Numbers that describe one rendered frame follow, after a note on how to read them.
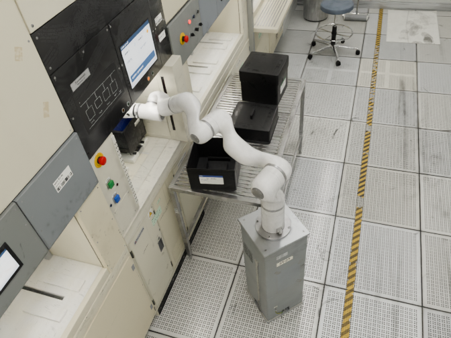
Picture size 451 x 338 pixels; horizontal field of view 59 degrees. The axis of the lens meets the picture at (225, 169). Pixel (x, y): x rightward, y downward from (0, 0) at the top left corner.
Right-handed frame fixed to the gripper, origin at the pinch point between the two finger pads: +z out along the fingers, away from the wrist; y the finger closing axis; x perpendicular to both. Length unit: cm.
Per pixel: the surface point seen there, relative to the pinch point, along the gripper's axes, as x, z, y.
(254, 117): -32, -70, 48
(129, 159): -29.3, -7.9, -10.4
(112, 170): 4, -29, -50
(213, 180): -34, -61, -11
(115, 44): 52, -29, -21
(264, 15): -34, -38, 204
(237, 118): -32, -59, 45
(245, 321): -119, -87, -50
